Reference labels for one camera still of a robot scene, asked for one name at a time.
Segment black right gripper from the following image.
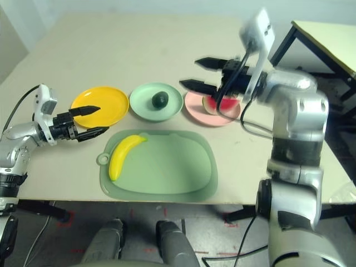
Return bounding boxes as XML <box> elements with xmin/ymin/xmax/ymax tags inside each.
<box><xmin>179</xmin><ymin>57</ymin><xmax>255</xmax><ymax>97</ymax></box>

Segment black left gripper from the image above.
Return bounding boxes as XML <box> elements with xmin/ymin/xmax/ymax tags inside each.
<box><xmin>50</xmin><ymin>105</ymin><xmax>110</xmax><ymax>143</ymax></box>

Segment red toy watermelon slice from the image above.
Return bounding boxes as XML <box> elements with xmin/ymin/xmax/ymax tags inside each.
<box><xmin>201</xmin><ymin>95</ymin><xmax>241</xmax><ymax>116</ymax></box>

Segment yellow toy banana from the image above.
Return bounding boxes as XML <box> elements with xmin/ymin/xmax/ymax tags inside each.
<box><xmin>108</xmin><ymin>134</ymin><xmax>148</xmax><ymax>182</ymax></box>

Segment dark green toy avocado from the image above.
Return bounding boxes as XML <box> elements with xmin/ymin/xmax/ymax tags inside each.
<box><xmin>151</xmin><ymin>91</ymin><xmax>170</xmax><ymax>108</ymax></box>

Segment yellow plastic plate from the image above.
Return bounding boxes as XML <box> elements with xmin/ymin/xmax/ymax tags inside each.
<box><xmin>70</xmin><ymin>86</ymin><xmax>130</xmax><ymax>129</ymax></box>

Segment pink plastic plate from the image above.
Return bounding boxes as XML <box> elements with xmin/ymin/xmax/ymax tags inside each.
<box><xmin>185</xmin><ymin>90</ymin><xmax>242</xmax><ymax>127</ymax></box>

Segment mint green plastic plate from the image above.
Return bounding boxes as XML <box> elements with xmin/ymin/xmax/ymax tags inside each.
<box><xmin>129</xmin><ymin>82</ymin><xmax>185</xmax><ymax>123</ymax></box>

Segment black table leg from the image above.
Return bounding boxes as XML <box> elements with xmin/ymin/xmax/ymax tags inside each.
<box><xmin>16</xmin><ymin>200</ymin><xmax>70</xmax><ymax>223</ymax></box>
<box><xmin>224</xmin><ymin>205</ymin><xmax>258</xmax><ymax>225</ymax></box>

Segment green silicone cutting mat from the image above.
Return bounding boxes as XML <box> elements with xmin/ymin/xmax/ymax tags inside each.
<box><xmin>96</xmin><ymin>129</ymin><xmax>219</xmax><ymax>202</ymax></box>

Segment beige partition board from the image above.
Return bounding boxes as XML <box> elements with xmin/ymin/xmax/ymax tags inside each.
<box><xmin>0</xmin><ymin>7</ymin><xmax>30</xmax><ymax>84</ymax></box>

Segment grey left robot leg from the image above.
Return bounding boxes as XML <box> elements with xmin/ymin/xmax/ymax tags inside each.
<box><xmin>82</xmin><ymin>218</ymin><xmax>125</xmax><ymax>264</ymax></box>

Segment grey robot leg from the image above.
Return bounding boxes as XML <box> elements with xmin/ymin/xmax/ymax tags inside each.
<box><xmin>155</xmin><ymin>220</ymin><xmax>201</xmax><ymax>267</ymax></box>
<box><xmin>82</xmin><ymin>218</ymin><xmax>125</xmax><ymax>264</ymax></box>

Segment beige side table black legs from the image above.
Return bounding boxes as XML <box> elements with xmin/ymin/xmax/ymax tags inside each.
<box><xmin>271</xmin><ymin>19</ymin><xmax>356</xmax><ymax>103</ymax></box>

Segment grey robot torso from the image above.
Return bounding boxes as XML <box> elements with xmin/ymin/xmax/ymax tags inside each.
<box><xmin>69</xmin><ymin>258</ymin><xmax>173</xmax><ymax>267</ymax></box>

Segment grey right robot leg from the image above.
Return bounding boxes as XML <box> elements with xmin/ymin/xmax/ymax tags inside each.
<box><xmin>155</xmin><ymin>220</ymin><xmax>201</xmax><ymax>267</ymax></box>

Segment clear plastic bag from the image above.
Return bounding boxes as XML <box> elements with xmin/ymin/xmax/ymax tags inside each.
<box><xmin>329</xmin><ymin>180</ymin><xmax>356</xmax><ymax>204</ymax></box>

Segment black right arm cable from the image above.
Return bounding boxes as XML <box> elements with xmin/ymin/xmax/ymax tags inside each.
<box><xmin>201</xmin><ymin>51</ymin><xmax>276</xmax><ymax>267</ymax></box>

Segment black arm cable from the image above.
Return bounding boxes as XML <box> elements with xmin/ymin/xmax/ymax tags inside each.
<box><xmin>201</xmin><ymin>51</ymin><xmax>276</xmax><ymax>267</ymax></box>
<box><xmin>1</xmin><ymin>85</ymin><xmax>39</xmax><ymax>134</ymax></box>

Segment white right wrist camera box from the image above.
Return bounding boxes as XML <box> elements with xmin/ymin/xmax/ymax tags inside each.
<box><xmin>239</xmin><ymin>8</ymin><xmax>276</xmax><ymax>102</ymax></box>

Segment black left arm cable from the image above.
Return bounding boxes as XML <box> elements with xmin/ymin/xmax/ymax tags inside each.
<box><xmin>1</xmin><ymin>85</ymin><xmax>39</xmax><ymax>134</ymax></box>

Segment white floor cable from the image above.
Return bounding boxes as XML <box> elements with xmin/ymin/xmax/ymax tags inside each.
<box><xmin>23</xmin><ymin>215</ymin><xmax>52</xmax><ymax>267</ymax></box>

